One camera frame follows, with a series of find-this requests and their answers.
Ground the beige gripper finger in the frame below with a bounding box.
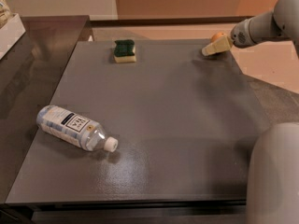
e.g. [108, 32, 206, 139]
[202, 36, 233, 56]

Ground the orange fruit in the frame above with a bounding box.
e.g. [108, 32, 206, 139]
[210, 32, 227, 42]

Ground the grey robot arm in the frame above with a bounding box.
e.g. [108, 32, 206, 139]
[201, 0, 299, 224]

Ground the grey metal table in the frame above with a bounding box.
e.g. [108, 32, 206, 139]
[5, 39, 272, 224]

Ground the green and yellow sponge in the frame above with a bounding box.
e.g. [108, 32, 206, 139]
[113, 39, 136, 63]

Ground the clear plastic water bottle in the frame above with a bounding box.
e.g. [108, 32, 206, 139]
[36, 105, 119, 152]

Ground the dark brown side table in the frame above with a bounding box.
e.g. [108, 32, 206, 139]
[0, 15, 93, 205]

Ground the white box on side table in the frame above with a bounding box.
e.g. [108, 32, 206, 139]
[0, 14, 25, 60]

